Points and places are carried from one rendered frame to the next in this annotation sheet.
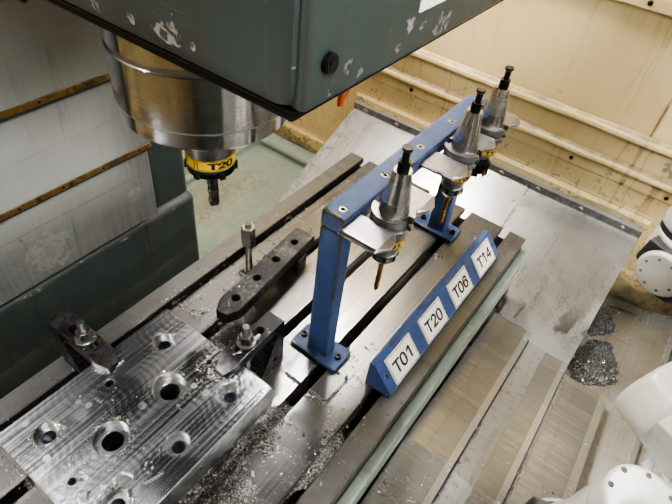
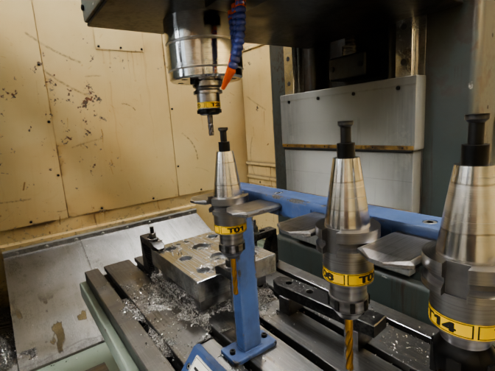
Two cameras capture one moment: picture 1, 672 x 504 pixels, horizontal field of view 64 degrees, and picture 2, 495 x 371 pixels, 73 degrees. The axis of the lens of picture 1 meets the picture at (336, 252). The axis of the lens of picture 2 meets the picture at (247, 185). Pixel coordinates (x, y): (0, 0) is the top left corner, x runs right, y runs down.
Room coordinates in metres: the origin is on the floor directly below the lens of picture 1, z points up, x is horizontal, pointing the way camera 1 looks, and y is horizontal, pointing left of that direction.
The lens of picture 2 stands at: (0.81, -0.52, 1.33)
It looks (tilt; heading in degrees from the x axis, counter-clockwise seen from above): 11 degrees down; 113
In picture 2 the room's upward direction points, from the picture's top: 4 degrees counter-clockwise
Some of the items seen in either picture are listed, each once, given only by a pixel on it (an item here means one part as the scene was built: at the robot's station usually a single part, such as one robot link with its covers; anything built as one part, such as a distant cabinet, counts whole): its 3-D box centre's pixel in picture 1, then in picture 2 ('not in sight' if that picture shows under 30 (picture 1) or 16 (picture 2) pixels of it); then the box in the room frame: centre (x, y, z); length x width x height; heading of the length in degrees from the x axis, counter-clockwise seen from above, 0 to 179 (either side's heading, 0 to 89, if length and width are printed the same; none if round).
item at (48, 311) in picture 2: not in sight; (141, 273); (-0.12, 0.48, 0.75); 0.89 x 0.67 x 0.26; 59
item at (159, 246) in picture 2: not in sight; (153, 249); (0.16, 0.24, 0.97); 0.13 x 0.03 x 0.15; 149
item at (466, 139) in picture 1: (469, 128); (346, 191); (0.78, -0.18, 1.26); 0.04 x 0.04 x 0.07
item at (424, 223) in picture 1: (453, 176); not in sight; (0.95, -0.22, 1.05); 0.10 x 0.05 x 0.30; 59
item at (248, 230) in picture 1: (248, 248); not in sight; (0.73, 0.17, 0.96); 0.03 x 0.03 x 0.13
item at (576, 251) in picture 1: (412, 255); not in sight; (1.00, -0.20, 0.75); 0.89 x 0.70 x 0.26; 59
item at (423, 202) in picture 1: (411, 198); (250, 208); (0.63, -0.10, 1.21); 0.07 x 0.05 x 0.01; 59
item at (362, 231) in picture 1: (370, 235); (211, 198); (0.54, -0.04, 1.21); 0.07 x 0.05 x 0.01; 59
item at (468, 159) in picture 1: (461, 152); (347, 235); (0.78, -0.18, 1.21); 0.06 x 0.06 x 0.03
